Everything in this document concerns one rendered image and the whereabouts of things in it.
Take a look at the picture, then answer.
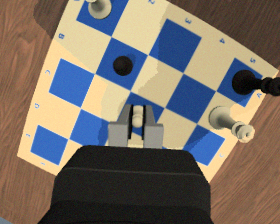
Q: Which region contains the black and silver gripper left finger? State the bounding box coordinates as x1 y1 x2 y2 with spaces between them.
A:
108 104 134 147

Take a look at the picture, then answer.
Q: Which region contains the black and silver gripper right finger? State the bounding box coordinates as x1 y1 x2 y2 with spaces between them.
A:
142 105 164 149

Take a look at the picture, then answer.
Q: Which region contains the blue and cream chessboard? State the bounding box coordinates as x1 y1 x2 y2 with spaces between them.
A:
17 0 279 182

